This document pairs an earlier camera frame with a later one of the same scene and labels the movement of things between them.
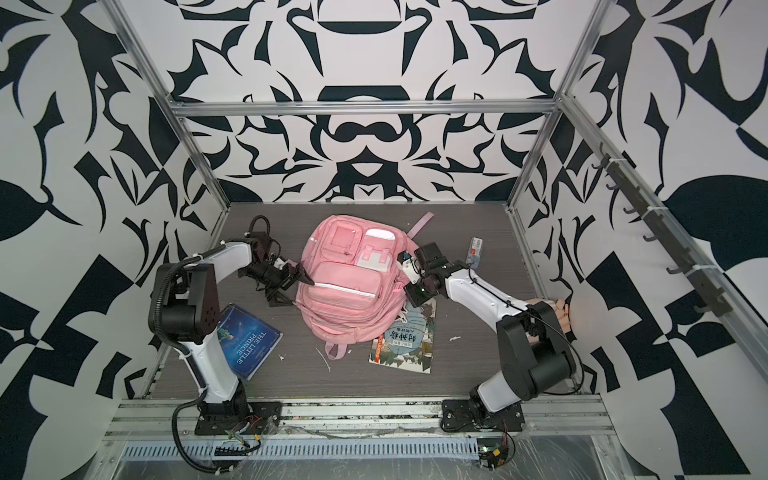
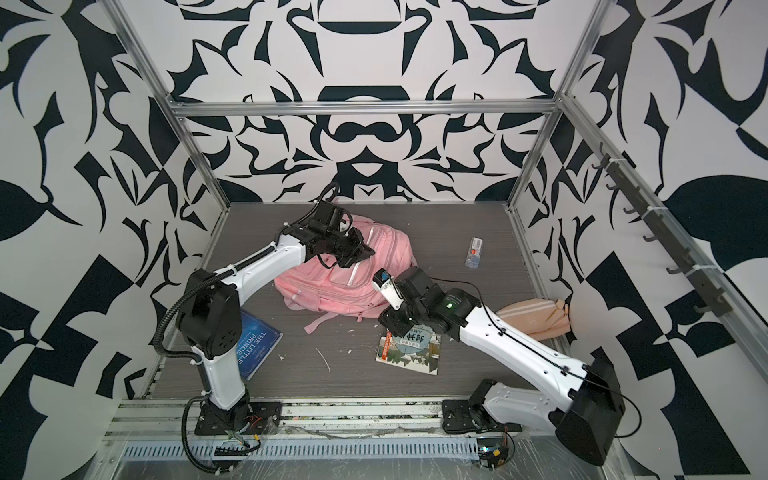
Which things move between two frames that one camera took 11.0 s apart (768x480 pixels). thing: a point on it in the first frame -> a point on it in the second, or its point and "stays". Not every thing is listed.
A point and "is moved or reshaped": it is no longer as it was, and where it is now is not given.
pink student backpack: (359, 287) is moved or reshaped
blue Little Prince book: (247, 340) stays
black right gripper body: (422, 291) -> (406, 315)
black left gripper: (301, 276) -> (361, 252)
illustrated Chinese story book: (409, 345) is moved or reshaped
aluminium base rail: (554, 429) stays
